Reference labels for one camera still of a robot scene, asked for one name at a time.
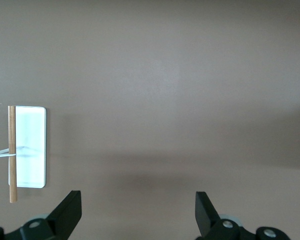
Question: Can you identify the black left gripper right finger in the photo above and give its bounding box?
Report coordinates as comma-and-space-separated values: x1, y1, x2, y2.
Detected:
195, 191, 290, 240

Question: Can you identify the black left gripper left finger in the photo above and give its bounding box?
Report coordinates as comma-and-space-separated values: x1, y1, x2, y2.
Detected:
19, 190, 83, 240

